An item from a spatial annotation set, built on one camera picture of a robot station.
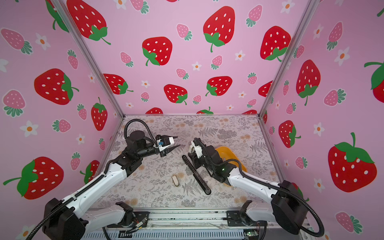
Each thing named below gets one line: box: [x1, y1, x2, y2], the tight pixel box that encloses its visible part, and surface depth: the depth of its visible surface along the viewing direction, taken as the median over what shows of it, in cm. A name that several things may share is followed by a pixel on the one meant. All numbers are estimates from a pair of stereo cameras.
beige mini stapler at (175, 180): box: [171, 175, 180, 187], surface depth 86 cm
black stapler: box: [182, 155, 212, 196], surface depth 88 cm
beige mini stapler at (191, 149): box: [189, 144, 195, 153], surface depth 76 cm
